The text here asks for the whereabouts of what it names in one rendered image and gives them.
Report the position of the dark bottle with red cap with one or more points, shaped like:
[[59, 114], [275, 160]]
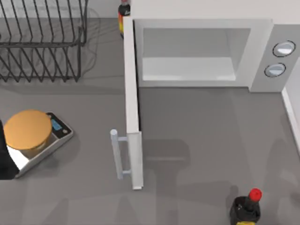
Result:
[[246, 208]]

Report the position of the pale microwave oven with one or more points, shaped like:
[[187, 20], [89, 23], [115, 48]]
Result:
[[262, 58]]

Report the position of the pale microwave oven door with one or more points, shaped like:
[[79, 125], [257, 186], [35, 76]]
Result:
[[131, 98]]

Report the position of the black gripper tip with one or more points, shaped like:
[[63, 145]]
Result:
[[5, 159]]

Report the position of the silver kitchen scale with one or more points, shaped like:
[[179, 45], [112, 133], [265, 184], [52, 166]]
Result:
[[30, 136]]

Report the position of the dark bottle with orange label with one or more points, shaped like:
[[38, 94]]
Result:
[[122, 16]]

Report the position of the round grey microwave knob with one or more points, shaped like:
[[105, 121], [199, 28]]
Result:
[[275, 69], [283, 48]]

